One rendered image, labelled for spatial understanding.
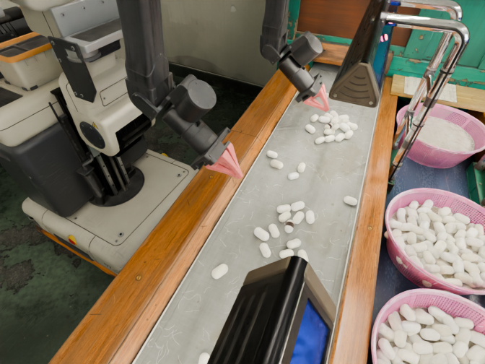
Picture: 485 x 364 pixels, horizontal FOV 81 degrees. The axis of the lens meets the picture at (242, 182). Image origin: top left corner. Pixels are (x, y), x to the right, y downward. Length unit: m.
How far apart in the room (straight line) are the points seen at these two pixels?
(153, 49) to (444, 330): 0.70
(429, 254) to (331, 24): 0.92
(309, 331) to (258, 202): 0.53
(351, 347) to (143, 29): 0.60
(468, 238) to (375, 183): 0.23
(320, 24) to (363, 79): 0.84
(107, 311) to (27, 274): 1.18
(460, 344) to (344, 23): 1.08
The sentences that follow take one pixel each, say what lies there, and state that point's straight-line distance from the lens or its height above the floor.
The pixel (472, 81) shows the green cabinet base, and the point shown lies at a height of 0.79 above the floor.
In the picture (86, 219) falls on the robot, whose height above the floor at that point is 0.28.
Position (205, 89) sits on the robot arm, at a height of 1.04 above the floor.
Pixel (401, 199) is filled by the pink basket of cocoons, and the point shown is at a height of 0.75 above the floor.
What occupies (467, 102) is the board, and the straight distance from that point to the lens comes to 1.28.
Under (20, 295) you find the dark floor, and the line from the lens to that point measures 1.73.
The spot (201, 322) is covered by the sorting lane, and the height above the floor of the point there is 0.74.
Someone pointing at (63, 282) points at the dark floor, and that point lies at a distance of 1.65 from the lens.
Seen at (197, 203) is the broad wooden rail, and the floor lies 0.76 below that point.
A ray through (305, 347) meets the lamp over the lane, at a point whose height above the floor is 1.08.
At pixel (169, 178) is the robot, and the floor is 0.28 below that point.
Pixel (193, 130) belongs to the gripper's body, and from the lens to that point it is 0.58.
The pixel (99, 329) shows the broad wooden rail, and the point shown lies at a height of 0.77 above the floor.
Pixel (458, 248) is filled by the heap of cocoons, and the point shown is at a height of 0.73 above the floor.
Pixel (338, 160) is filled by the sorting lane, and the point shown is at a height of 0.74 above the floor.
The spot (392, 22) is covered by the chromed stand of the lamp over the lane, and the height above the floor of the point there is 1.11.
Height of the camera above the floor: 1.30
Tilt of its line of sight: 46 degrees down
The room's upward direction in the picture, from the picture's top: straight up
